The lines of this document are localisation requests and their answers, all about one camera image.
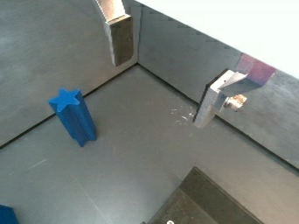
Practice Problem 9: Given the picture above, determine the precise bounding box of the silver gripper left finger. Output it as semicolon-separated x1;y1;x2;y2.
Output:
94;0;134;67

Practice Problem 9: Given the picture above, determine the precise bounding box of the blue foam shape board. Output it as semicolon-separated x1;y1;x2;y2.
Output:
0;205;19;224

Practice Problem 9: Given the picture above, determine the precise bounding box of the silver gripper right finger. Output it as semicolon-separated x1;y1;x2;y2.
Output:
194;53;276;129

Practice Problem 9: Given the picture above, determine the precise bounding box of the dark grey angled bracket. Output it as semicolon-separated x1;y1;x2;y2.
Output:
147;166;264;224

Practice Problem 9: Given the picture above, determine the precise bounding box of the blue star prism block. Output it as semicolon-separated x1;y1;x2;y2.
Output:
48;88;98;147

